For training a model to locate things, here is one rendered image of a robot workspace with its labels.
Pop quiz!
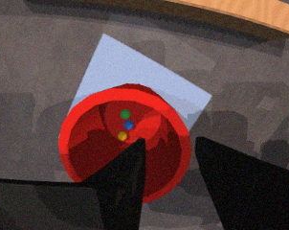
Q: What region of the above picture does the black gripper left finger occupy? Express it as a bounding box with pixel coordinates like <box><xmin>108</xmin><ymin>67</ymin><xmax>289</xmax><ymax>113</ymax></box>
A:
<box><xmin>0</xmin><ymin>138</ymin><xmax>145</xmax><ymax>230</ymax></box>

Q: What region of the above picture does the orange flat bar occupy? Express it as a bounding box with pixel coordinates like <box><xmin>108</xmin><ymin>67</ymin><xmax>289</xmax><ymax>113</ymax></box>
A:
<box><xmin>75</xmin><ymin>0</ymin><xmax>289</xmax><ymax>39</ymax></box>

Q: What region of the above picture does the yellow marble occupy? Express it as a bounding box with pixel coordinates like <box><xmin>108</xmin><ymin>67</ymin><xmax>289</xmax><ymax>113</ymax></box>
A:
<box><xmin>118</xmin><ymin>131</ymin><xmax>126</xmax><ymax>141</ymax></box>

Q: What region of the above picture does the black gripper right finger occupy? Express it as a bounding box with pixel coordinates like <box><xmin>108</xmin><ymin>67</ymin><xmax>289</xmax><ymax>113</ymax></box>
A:
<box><xmin>195</xmin><ymin>137</ymin><xmax>289</xmax><ymax>230</ymax></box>

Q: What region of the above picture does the red cup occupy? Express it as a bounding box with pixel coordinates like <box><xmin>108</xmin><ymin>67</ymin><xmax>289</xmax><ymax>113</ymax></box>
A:
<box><xmin>57</xmin><ymin>84</ymin><xmax>191</xmax><ymax>203</ymax></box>

